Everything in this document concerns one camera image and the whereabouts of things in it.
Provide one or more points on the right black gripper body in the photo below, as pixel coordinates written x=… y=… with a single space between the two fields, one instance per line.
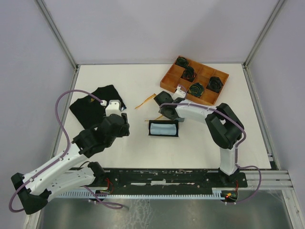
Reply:
x=161 y=111

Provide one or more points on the rolled dark tie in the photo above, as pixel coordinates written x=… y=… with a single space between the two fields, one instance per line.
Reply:
x=189 y=74
x=182 y=62
x=215 y=84

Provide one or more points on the aluminium frame post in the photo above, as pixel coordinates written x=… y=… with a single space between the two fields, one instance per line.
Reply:
x=264 y=32
x=56 y=32

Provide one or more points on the rolled dark tie right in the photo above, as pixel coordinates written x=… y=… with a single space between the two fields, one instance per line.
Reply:
x=215 y=84

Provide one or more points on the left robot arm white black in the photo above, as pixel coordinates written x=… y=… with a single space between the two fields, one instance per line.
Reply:
x=37 y=188

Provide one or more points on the orange wooden divider tray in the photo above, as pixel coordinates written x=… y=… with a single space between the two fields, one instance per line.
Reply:
x=172 y=79

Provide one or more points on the rolled dark tie top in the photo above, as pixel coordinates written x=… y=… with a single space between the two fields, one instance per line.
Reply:
x=182 y=62

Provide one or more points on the left aluminium frame post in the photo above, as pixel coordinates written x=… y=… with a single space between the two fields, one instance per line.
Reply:
x=56 y=32

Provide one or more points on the light blue cloth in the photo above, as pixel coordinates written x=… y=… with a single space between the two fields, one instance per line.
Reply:
x=163 y=129

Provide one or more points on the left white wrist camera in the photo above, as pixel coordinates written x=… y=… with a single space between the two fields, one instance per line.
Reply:
x=113 y=108

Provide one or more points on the black glasses case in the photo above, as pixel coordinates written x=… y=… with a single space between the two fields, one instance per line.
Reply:
x=163 y=122

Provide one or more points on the white slotted cable duct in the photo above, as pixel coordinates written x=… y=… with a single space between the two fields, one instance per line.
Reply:
x=83 y=193

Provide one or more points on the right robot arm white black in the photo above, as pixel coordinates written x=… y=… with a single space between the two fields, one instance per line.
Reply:
x=226 y=130

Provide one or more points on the orange sunglasses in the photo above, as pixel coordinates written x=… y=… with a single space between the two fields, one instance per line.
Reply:
x=146 y=100

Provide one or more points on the grey-blue glasses case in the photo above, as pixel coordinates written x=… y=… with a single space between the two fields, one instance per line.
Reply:
x=179 y=119

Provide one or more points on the black folded t-shirt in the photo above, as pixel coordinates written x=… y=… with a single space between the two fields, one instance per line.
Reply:
x=88 y=111

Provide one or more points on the right aluminium frame post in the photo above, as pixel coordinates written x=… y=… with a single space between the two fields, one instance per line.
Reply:
x=264 y=32

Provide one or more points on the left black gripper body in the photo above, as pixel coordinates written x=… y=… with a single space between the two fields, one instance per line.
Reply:
x=124 y=130

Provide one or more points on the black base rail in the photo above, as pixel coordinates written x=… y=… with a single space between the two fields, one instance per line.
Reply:
x=122 y=177

